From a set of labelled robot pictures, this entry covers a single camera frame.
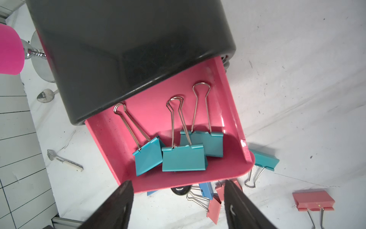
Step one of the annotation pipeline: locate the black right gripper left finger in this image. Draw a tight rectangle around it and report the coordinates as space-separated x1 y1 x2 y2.
79 180 134 229

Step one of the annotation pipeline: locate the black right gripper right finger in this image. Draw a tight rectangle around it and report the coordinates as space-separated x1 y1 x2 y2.
224 180 275 229

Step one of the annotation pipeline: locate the pink top drawer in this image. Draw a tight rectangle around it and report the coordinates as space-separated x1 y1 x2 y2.
85 57 254 193

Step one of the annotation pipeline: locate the pink binder clip upper centre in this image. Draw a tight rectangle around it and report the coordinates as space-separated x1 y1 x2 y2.
215 178 243 202

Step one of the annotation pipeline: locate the pink binder clip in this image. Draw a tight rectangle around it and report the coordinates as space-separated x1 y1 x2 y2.
186 191 221 224
215 178 243 202

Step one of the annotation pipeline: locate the pink binder clip bottom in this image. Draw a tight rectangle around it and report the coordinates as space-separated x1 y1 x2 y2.
186 191 221 224

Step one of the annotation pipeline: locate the blue binder clip centre upper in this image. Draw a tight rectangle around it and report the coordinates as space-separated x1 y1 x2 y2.
192 182 214 200

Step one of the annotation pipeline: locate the pink binder clip lone right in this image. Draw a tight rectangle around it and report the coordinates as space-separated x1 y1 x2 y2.
292 191 335 229

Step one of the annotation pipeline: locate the black drawer cabinet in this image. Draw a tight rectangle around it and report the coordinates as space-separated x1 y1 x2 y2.
26 1 236 125

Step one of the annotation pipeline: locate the metal spoon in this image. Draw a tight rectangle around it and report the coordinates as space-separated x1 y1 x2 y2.
37 88 59 103

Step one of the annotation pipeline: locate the magenta plastic wine glass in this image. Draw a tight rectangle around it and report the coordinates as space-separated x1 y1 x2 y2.
0 24 25 75

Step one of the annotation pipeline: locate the small fork white handle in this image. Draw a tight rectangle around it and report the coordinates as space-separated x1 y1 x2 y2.
47 149 83 172

